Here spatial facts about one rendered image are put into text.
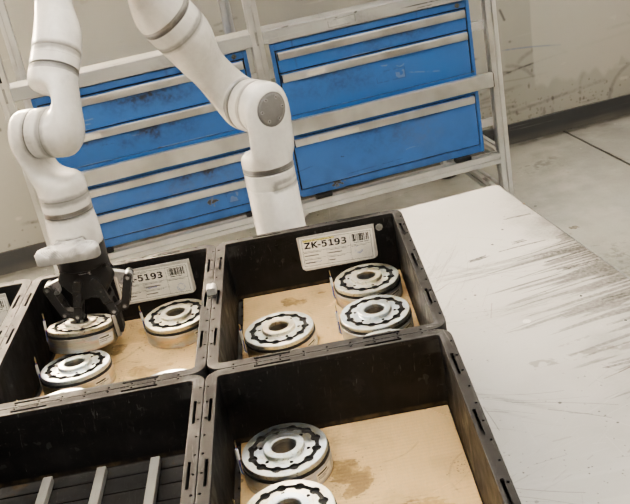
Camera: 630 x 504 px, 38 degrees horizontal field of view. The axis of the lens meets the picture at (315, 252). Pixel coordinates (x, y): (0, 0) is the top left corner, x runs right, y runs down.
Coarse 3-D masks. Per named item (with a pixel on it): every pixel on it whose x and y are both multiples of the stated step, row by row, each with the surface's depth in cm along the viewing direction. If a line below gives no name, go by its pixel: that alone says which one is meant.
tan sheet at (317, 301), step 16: (400, 272) 150; (304, 288) 151; (320, 288) 150; (256, 304) 149; (272, 304) 148; (288, 304) 147; (304, 304) 146; (320, 304) 145; (336, 304) 144; (320, 320) 140; (416, 320) 135; (320, 336) 136; (336, 336) 135
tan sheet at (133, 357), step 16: (128, 336) 147; (144, 336) 146; (112, 352) 143; (128, 352) 142; (144, 352) 141; (160, 352) 140; (176, 352) 139; (192, 352) 138; (128, 368) 137; (144, 368) 136; (160, 368) 135; (176, 368) 135
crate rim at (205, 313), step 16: (144, 256) 149; (160, 256) 148; (176, 256) 148; (208, 256) 144; (208, 272) 139; (32, 288) 145; (208, 304) 129; (16, 320) 135; (208, 320) 125; (16, 336) 132; (208, 336) 121; (0, 352) 127; (0, 368) 124; (192, 368) 114; (112, 384) 114; (128, 384) 113; (32, 400) 114; (48, 400) 113
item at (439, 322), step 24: (360, 216) 148; (384, 216) 147; (240, 240) 148; (408, 240) 137; (216, 264) 141; (432, 288) 122; (216, 312) 126; (432, 312) 116; (216, 336) 123; (384, 336) 112; (216, 360) 114; (240, 360) 113; (264, 360) 112
